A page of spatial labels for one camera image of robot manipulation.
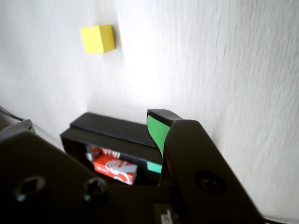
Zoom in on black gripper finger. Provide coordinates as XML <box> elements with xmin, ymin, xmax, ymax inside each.
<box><xmin>146</xmin><ymin>108</ymin><xmax>265</xmax><ymax>224</ymax></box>
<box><xmin>0</xmin><ymin>119</ymin><xmax>127</xmax><ymax>224</ymax></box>

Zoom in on green wooden cube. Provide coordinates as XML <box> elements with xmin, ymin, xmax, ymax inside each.
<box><xmin>146</xmin><ymin>161</ymin><xmax>163</xmax><ymax>175</ymax></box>

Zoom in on yellow wooden cube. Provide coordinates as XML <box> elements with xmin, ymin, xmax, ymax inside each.
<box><xmin>80</xmin><ymin>24</ymin><xmax>116</xmax><ymax>55</ymax></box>

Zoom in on black cardboard box tray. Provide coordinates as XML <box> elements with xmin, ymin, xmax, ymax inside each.
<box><xmin>60</xmin><ymin>127</ymin><xmax>163</xmax><ymax>187</ymax></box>

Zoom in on black cardboard box lid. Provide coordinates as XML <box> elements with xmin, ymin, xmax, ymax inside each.
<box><xmin>69</xmin><ymin>112</ymin><xmax>157</xmax><ymax>150</ymax></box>

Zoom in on red white printed carton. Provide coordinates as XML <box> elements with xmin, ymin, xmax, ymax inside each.
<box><xmin>86</xmin><ymin>143</ymin><xmax>139</xmax><ymax>186</ymax></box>

